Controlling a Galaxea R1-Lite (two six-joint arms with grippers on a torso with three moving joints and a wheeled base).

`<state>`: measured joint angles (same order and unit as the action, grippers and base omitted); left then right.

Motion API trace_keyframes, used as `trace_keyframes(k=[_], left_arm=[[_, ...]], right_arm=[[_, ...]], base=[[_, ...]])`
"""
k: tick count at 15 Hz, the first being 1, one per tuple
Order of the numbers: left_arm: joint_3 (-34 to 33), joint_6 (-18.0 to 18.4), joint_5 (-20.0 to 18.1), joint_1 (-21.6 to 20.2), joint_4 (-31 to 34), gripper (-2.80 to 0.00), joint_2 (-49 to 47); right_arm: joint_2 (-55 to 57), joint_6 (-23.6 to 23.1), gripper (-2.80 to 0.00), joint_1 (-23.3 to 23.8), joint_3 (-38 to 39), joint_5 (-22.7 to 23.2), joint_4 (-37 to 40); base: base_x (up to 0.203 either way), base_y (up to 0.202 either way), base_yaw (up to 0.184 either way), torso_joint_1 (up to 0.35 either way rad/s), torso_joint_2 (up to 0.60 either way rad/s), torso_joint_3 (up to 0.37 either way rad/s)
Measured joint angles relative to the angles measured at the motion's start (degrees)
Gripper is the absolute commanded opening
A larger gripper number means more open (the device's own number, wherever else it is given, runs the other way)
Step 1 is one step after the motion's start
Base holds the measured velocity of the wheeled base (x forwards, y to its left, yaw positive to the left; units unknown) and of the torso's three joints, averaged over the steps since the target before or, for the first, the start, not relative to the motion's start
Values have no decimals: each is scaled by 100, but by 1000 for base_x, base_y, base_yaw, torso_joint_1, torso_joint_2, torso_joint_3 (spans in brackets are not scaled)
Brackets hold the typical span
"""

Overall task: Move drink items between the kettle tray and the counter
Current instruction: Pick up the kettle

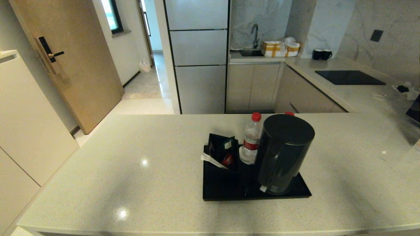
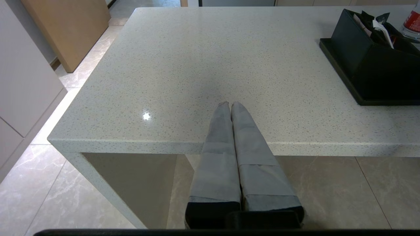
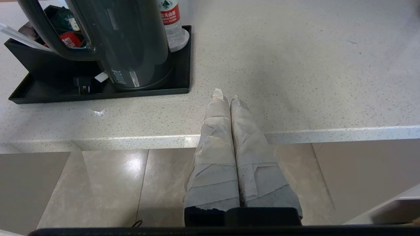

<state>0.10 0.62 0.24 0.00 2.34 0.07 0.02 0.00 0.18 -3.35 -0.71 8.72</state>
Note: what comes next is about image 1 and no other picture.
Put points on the red-capped clear water bottle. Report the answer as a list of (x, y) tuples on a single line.
[(252, 137), (289, 113)]

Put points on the black electric kettle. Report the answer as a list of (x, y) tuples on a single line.
[(282, 154)]

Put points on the green snack packet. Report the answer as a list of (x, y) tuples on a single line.
[(227, 143)]

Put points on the white wrapped stirrer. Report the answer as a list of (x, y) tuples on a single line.
[(213, 161)]

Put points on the red sachet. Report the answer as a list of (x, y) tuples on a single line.
[(227, 160)]

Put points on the beige kitchen base cabinets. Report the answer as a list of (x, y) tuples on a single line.
[(252, 85)]

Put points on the black sachet holder box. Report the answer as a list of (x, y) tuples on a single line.
[(223, 173)]

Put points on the silver refrigerator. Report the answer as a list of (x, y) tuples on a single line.
[(200, 49)]

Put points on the black rectangular serving tray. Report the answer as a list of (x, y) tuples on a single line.
[(223, 190)]

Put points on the steel kitchen sink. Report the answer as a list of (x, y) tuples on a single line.
[(251, 52)]

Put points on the white plastic bag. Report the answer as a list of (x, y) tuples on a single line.
[(144, 65)]

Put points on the dark kitchen faucet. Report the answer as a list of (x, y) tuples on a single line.
[(256, 41)]

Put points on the yellow white basket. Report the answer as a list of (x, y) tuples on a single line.
[(274, 49)]

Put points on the white crumpled bag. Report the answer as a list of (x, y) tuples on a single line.
[(290, 40)]

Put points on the black mug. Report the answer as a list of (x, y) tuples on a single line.
[(316, 54), (325, 54)]

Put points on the light wooden door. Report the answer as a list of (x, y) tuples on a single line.
[(82, 65)]

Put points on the dark-framed window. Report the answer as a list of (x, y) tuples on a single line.
[(111, 13)]

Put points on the black induction cooktop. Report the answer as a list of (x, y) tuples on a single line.
[(349, 77)]

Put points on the black electronic door lock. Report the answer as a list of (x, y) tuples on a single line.
[(44, 49)]

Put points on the cream tall cabinet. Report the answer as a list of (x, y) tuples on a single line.
[(26, 131)]

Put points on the black power adapter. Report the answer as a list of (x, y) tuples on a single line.
[(402, 88)]

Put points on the white crumpled cloth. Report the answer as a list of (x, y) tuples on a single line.
[(412, 94)]

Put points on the black wall socket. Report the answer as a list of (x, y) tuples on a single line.
[(376, 35)]

